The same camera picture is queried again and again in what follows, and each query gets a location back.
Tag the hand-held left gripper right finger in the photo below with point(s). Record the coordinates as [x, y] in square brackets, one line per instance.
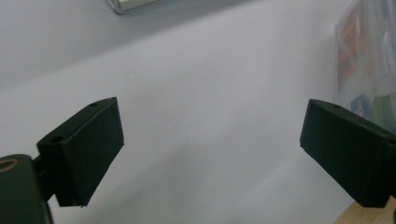
[351, 149]

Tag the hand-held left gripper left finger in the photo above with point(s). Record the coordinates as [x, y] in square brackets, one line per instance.
[84, 149]

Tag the white flat tray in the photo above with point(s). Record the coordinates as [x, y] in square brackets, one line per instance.
[134, 3]

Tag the translucent plastic storage box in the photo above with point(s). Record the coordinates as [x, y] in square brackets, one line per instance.
[367, 62]

